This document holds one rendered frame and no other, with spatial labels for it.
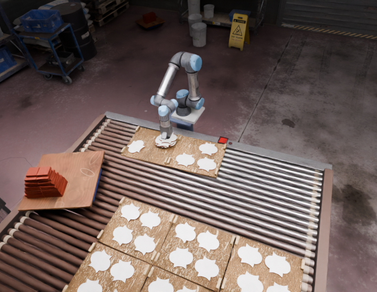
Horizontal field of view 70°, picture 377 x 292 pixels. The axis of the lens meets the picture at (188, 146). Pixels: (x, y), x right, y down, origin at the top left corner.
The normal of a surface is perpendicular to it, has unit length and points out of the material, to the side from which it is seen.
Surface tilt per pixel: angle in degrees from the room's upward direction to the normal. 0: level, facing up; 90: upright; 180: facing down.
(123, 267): 0
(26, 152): 0
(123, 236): 0
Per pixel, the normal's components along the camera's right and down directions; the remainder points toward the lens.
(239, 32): -0.51, 0.47
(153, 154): -0.06, -0.68
